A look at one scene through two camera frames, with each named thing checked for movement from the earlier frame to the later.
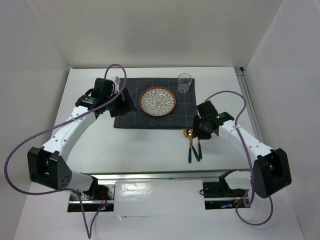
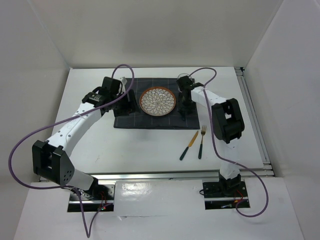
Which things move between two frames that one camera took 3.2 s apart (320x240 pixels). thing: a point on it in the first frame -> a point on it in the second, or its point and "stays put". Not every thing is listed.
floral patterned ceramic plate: [157, 101] stays put
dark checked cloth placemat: [181, 117] stays put
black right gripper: [196, 131] -> [191, 108]
